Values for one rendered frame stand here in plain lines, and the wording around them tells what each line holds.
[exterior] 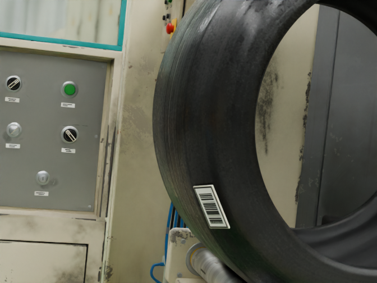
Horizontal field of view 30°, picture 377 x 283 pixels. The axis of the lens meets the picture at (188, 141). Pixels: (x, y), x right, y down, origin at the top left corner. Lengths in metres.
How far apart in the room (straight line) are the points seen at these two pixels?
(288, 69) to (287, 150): 0.15
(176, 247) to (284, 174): 0.24
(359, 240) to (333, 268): 0.32
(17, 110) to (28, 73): 0.08
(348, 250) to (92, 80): 0.68
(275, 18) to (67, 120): 0.79
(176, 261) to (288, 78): 0.39
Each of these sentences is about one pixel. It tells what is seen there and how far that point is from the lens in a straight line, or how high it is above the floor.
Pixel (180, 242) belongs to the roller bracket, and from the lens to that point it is 1.25.
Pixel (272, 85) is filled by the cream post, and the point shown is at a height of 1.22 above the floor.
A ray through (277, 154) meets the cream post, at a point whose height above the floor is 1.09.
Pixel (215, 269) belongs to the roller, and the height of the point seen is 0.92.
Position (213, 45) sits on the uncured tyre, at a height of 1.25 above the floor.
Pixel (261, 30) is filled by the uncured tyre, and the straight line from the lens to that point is 0.89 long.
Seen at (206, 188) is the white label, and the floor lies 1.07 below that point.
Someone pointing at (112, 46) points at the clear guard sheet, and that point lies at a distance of 1.56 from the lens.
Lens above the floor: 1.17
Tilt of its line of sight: 3 degrees down
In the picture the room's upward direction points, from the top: 6 degrees clockwise
